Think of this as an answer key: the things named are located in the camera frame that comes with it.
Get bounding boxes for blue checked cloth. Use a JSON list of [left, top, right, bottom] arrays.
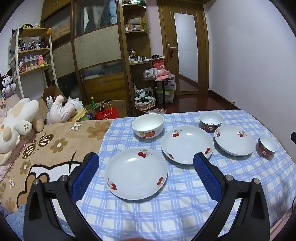
[[76, 109, 296, 241]]

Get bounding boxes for red patterned bowl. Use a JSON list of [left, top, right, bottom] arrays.
[[258, 133, 278, 157], [199, 112, 224, 133]]

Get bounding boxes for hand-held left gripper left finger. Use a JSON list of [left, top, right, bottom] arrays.
[[23, 152, 102, 241]]

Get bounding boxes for brown cardboard box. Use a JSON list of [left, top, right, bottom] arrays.
[[109, 100, 127, 117]]

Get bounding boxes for cream plush toy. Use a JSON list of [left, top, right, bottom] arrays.
[[0, 97, 44, 163]]

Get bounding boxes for white plush doll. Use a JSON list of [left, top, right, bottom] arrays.
[[46, 95, 84, 124]]

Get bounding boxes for pink cloth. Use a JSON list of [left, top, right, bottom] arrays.
[[156, 70, 171, 80]]

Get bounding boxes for white bowl with red label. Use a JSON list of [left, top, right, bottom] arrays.
[[131, 113, 164, 139]]

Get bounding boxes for black and purple plush toy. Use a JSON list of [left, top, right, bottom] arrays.
[[0, 68, 18, 99]]

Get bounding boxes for wooden door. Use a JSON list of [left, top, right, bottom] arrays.
[[157, 0, 210, 94]]

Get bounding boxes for open cardboard box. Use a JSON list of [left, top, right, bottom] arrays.
[[43, 85, 67, 109]]

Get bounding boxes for person's blue trousers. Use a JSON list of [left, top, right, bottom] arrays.
[[0, 204, 70, 241]]

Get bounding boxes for red box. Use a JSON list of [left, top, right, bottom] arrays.
[[151, 59, 166, 70]]

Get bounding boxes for wooden corner shelf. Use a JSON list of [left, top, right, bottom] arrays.
[[122, 3, 153, 114]]

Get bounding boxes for white shelf rack with figures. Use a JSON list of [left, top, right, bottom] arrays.
[[8, 27, 58, 98]]

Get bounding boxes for wooden wardrobe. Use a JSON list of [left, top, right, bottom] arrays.
[[42, 0, 130, 114]]

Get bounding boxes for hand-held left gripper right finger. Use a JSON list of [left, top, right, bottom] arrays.
[[192, 152, 271, 241]]

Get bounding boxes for brown floral blanket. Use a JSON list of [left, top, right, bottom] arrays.
[[0, 118, 114, 214]]

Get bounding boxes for yellow green cushion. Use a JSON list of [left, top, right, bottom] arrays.
[[72, 109, 89, 122]]

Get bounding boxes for red paper bag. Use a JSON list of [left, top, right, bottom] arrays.
[[95, 102, 119, 120]]

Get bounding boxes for clear plastic storage box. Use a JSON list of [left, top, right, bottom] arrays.
[[156, 89, 175, 103]]

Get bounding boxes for wicker basket with socks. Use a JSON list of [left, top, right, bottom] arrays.
[[135, 88, 156, 110]]

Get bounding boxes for white cherry print plate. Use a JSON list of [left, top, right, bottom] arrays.
[[214, 125, 256, 156], [104, 148, 168, 200], [161, 126, 214, 165]]

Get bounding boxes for small side table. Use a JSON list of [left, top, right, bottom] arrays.
[[142, 68, 176, 103]]

